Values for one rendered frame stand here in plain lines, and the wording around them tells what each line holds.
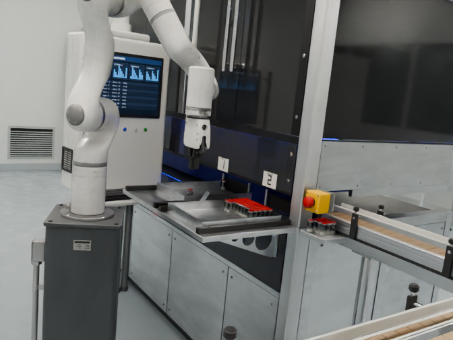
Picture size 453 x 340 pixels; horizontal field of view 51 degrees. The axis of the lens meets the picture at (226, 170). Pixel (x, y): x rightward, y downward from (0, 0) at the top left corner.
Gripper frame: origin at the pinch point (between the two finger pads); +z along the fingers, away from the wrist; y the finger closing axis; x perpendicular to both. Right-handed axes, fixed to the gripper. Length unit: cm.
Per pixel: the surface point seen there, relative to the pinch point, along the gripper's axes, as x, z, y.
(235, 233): -11.9, 22.4, -11.1
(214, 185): -44, 21, 53
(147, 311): -41, 110, 106
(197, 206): -15.0, 21.0, 19.1
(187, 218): -1.7, 20.7, 4.3
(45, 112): -87, 29, 542
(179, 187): -26, 21, 53
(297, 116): -39.2, -18.0, -5.4
